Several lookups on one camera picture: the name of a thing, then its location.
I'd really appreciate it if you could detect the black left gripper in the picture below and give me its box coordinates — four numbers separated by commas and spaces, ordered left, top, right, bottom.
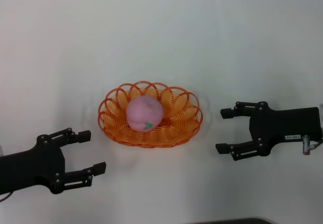
0, 127, 106, 195

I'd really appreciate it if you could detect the orange woven plastic basket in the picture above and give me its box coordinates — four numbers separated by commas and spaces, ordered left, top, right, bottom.
97, 80, 204, 148

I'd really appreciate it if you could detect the metal plug connector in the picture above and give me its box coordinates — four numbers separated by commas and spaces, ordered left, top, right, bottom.
302, 135, 313, 156

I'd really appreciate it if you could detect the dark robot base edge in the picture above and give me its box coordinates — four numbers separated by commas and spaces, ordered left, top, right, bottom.
199, 217, 275, 224

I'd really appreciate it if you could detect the pink toy peach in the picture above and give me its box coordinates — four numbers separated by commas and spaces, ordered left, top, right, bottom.
125, 96, 165, 133

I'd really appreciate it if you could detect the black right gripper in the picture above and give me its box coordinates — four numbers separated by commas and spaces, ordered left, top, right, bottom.
216, 101, 322, 161

